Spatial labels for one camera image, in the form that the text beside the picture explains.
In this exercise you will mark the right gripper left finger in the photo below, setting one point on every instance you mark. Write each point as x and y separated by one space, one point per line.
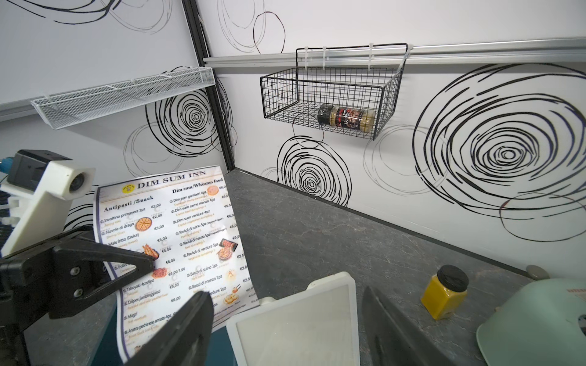
185 338

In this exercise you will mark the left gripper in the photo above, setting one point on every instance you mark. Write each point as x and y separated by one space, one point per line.
60 276

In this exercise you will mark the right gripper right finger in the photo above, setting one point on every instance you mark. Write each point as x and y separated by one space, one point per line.
393 339

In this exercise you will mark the white menu holder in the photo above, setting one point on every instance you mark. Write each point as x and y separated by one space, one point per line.
318 326

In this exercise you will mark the new menu sheet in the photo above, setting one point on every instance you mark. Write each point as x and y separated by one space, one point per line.
185 221

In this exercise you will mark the yellow spice jar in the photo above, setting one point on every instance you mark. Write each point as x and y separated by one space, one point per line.
446 290

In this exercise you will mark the mint green toaster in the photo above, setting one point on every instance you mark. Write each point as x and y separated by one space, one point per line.
542 324

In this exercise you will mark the white mesh shelf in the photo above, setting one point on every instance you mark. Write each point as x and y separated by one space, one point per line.
76 107

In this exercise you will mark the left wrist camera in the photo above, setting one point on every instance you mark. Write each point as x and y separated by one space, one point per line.
41 187

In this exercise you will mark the black wire basket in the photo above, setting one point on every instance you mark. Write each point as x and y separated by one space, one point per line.
363 77

